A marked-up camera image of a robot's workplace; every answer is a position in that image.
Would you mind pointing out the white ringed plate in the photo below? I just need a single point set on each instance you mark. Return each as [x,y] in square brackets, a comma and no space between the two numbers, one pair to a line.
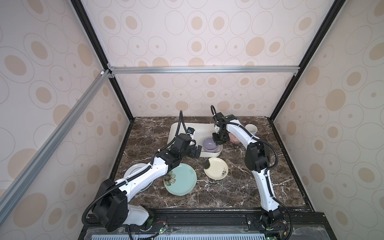
[135,168]

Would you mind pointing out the white plastic bin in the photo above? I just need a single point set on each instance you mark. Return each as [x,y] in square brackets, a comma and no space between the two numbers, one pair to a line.
[202,131]

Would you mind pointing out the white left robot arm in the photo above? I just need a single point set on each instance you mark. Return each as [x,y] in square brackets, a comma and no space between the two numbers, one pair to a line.
[111,208]

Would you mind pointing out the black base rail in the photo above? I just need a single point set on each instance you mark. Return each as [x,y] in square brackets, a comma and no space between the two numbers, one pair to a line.
[220,225]

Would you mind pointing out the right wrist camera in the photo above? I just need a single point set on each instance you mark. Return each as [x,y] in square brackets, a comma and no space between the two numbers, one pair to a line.
[219,118]

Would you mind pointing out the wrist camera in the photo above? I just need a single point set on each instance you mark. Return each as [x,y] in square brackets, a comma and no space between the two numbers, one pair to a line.
[190,131]
[219,118]

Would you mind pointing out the green flower plate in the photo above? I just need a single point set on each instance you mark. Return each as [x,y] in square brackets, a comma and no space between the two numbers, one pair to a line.
[181,180]

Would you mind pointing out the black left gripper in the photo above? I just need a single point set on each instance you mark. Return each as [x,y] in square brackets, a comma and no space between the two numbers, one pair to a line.
[192,153]

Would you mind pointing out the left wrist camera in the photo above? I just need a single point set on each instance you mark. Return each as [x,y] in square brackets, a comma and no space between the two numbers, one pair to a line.
[190,131]

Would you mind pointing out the black corner frame post right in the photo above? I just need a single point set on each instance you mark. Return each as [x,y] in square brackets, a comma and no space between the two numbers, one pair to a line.
[324,28]

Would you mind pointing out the aluminium rail back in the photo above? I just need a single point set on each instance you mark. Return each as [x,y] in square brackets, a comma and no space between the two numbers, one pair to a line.
[203,70]

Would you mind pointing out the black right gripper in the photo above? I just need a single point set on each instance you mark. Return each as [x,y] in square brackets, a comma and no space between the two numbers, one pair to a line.
[218,141]

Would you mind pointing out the black corner frame post left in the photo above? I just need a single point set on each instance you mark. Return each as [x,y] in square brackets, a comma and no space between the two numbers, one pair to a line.
[96,44]

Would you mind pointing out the blue mug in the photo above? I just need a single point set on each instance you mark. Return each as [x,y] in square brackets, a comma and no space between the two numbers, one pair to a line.
[252,128]

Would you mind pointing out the red patterned bowl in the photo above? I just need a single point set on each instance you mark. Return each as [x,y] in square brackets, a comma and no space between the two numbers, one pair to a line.
[234,139]

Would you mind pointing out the aluminium rail left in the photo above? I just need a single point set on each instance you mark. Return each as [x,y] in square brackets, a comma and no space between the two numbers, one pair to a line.
[21,184]

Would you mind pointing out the aluminium rail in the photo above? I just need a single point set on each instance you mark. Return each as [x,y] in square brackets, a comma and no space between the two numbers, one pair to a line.
[21,184]
[203,70]

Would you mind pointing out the cream yellow small plate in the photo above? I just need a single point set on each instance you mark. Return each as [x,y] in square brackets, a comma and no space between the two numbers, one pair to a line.
[216,168]

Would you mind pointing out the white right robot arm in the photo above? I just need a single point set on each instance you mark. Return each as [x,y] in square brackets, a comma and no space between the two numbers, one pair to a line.
[260,158]

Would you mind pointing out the purple bowl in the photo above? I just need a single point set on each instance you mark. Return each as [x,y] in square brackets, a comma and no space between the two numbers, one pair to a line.
[209,145]

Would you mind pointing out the black corner frame post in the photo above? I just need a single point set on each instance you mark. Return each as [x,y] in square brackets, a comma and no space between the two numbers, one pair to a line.
[324,28]
[96,44]

